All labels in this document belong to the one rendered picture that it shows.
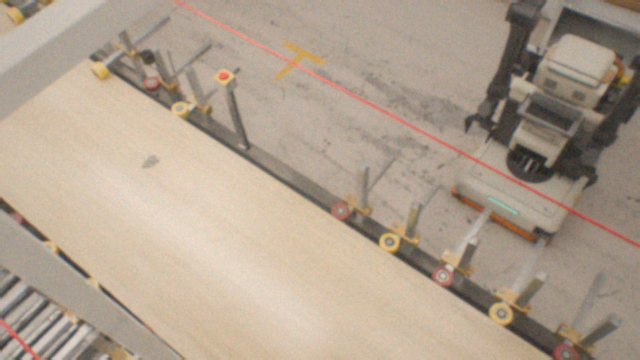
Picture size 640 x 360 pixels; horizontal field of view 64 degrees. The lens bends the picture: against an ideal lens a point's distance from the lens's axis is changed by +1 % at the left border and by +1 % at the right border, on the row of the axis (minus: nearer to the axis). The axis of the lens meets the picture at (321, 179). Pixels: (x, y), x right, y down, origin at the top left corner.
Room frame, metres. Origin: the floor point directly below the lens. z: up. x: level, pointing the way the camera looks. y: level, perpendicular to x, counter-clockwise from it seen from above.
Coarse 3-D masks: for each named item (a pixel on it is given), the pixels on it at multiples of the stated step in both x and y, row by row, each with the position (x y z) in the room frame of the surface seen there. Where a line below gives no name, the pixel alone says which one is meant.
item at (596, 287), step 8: (600, 272) 0.69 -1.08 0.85; (600, 280) 0.66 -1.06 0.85; (592, 288) 0.63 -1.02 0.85; (600, 288) 0.62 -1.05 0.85; (592, 296) 0.60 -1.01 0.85; (584, 304) 0.57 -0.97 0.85; (592, 304) 0.56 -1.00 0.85; (584, 312) 0.54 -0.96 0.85; (576, 320) 0.51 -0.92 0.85; (584, 320) 0.51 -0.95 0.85; (576, 328) 0.48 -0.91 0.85
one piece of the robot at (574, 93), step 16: (544, 64) 1.48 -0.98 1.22; (544, 80) 1.45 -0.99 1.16; (560, 80) 1.40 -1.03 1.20; (608, 80) 1.35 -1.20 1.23; (560, 96) 1.39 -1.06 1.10; (576, 96) 1.35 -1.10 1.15; (592, 96) 1.31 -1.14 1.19; (608, 96) 1.29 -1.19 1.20; (528, 128) 1.44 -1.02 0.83; (544, 128) 1.39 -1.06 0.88; (512, 144) 1.44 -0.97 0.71; (528, 144) 1.38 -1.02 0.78; (544, 144) 1.36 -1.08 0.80; (560, 144) 1.33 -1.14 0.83
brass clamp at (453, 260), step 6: (444, 252) 0.83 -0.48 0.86; (450, 252) 0.83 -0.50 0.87; (444, 258) 0.80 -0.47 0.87; (450, 258) 0.80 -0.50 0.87; (456, 258) 0.80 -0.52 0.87; (444, 264) 0.79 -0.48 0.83; (450, 264) 0.77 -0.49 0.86; (456, 264) 0.77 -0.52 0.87; (456, 270) 0.75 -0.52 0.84; (462, 270) 0.74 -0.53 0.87; (468, 270) 0.74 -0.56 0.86; (462, 276) 0.73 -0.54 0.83; (468, 276) 0.72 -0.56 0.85
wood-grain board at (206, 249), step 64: (0, 128) 1.70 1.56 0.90; (64, 128) 1.66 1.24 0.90; (128, 128) 1.62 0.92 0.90; (192, 128) 1.59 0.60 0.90; (0, 192) 1.32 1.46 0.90; (64, 192) 1.28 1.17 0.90; (128, 192) 1.25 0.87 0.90; (192, 192) 1.22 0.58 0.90; (256, 192) 1.19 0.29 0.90; (128, 256) 0.93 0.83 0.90; (192, 256) 0.90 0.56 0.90; (256, 256) 0.88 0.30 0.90; (320, 256) 0.85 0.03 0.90; (384, 256) 0.82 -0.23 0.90; (192, 320) 0.63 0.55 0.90; (256, 320) 0.61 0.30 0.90; (320, 320) 0.58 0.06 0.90; (384, 320) 0.56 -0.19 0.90; (448, 320) 0.54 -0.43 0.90
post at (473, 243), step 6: (474, 240) 0.76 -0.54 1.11; (480, 240) 0.76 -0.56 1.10; (468, 246) 0.76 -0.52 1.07; (474, 246) 0.74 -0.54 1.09; (468, 252) 0.75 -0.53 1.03; (474, 252) 0.74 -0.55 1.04; (462, 258) 0.76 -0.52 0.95; (468, 258) 0.75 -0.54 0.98; (462, 264) 0.75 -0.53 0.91; (468, 264) 0.75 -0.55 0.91; (456, 276) 0.75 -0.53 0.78
